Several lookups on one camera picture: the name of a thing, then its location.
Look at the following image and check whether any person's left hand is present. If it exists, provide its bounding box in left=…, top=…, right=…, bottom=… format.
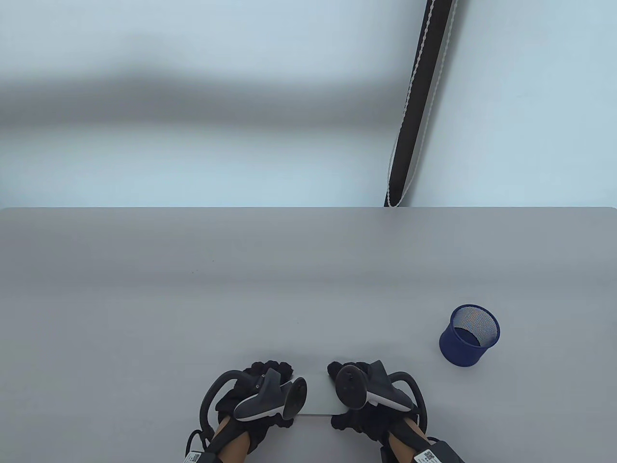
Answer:
left=215, top=359, right=295, bottom=454

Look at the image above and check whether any person's right hand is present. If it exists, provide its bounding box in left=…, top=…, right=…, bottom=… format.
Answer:
left=328, top=359, right=429, bottom=444

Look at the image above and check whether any silver sliding box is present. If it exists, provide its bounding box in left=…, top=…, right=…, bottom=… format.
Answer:
left=294, top=376, right=348, bottom=416

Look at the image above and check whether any person's right forearm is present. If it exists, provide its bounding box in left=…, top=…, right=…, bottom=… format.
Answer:
left=388, top=420, right=429, bottom=463

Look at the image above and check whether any person's left forearm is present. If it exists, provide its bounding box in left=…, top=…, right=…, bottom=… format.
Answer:
left=212, top=419, right=251, bottom=463

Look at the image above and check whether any blue mesh pen cup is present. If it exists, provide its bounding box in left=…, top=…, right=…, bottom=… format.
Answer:
left=439, top=304, right=501, bottom=368

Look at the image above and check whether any black cable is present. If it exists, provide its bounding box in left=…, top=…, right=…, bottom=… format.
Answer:
left=186, top=429, right=213, bottom=454

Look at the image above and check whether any black window frame post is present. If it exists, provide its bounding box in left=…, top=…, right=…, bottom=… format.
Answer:
left=384, top=0, right=470, bottom=208

